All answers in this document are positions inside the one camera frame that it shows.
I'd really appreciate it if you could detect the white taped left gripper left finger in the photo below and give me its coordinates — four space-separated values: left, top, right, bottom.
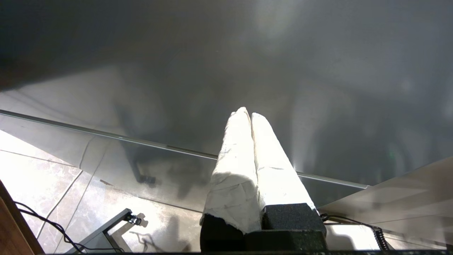
200 107 263 252

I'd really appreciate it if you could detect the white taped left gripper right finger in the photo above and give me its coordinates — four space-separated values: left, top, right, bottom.
251 113 327 236

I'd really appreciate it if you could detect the tall glossy cabinet unit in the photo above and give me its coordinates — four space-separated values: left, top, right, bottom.
0 0 453 215

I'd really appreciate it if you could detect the light gray base cabinet panel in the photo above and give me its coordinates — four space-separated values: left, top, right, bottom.
317 156 453 248

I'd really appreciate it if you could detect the chrome cabinet trim strip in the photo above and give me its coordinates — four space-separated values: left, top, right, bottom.
0 108 368 188

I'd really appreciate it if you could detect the gray metal stand leg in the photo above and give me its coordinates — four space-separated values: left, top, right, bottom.
65 209 142 254

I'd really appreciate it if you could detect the brown wooden furniture panel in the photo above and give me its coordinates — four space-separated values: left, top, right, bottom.
0 179 45 255

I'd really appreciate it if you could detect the black coiled cable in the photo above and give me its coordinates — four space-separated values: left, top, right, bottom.
320 214 390 250

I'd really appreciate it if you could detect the thin black floor cable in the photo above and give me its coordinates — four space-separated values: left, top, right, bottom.
13 201 124 254

